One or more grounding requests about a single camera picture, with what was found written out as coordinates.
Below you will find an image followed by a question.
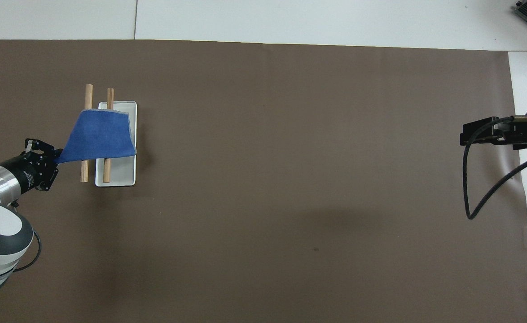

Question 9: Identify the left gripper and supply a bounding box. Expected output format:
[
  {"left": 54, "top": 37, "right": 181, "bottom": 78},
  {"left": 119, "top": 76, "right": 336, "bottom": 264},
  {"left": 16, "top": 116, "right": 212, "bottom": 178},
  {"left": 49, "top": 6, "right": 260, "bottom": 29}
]
[{"left": 0, "top": 138, "right": 63, "bottom": 194}]

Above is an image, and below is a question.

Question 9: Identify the blue towel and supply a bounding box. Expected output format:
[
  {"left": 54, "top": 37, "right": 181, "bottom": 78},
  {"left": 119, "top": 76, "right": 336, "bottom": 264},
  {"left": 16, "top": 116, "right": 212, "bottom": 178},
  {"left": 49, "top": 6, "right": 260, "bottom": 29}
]
[{"left": 53, "top": 109, "right": 137, "bottom": 165}]

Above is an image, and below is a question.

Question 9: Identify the wooden towel rack white base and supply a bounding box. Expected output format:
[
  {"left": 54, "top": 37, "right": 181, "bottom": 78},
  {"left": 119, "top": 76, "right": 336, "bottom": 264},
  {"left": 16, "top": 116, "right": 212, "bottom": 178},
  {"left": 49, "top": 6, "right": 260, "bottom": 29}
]
[{"left": 80, "top": 84, "right": 137, "bottom": 188}]

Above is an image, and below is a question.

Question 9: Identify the black cable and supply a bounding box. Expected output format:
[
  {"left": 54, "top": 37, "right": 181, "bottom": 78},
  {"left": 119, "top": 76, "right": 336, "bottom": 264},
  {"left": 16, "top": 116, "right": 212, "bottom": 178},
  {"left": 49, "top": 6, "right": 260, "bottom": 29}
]
[
  {"left": 463, "top": 116, "right": 527, "bottom": 220},
  {"left": 11, "top": 201, "right": 42, "bottom": 273}
]

